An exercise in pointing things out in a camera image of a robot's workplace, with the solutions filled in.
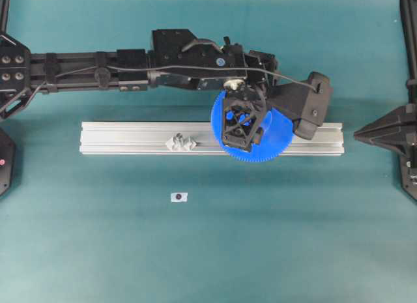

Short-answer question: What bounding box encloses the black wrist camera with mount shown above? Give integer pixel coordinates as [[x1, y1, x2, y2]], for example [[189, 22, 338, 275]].
[[267, 72, 333, 140]]

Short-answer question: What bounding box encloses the black frame post left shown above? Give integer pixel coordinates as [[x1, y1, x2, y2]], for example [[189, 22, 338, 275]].
[[0, 0, 10, 33]]

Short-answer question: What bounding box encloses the black camera cable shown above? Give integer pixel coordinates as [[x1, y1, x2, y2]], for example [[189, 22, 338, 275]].
[[22, 66, 319, 95]]

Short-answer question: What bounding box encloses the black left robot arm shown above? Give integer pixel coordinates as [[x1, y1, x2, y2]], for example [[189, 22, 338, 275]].
[[23, 29, 278, 151]]

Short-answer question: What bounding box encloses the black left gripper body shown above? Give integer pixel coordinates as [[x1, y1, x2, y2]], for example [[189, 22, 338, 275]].
[[221, 85, 268, 152]]

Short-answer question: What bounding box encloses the clear bracket of middle shaft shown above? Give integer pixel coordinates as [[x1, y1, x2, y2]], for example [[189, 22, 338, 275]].
[[165, 137, 197, 152]]

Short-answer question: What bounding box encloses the large blue plastic gear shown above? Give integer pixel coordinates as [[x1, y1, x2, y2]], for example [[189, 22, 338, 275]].
[[210, 91, 294, 163]]

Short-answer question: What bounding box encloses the white marker sticker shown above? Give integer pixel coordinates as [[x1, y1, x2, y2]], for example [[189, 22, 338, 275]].
[[171, 192, 188, 203]]

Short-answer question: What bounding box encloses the black frame post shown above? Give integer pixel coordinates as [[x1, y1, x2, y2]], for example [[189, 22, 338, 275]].
[[0, 0, 10, 33], [399, 0, 416, 104]]

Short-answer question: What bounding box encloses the steel shaft near rail middle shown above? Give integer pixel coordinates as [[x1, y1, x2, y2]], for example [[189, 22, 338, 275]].
[[173, 133, 184, 150]]

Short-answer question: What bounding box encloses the black frame post right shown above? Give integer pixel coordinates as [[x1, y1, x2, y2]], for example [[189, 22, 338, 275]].
[[399, 0, 416, 104]]

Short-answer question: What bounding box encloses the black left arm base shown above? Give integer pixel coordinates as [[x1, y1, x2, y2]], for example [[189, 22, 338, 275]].
[[1, 32, 31, 195]]

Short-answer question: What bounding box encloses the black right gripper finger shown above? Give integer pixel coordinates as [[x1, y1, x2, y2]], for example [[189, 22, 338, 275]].
[[354, 106, 403, 153]]

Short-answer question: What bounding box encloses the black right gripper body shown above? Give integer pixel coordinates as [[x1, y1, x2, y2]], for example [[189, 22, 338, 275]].
[[399, 104, 416, 199]]

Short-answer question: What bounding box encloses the aluminium extrusion rail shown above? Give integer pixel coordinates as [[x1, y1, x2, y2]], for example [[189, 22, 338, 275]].
[[79, 122, 345, 156]]

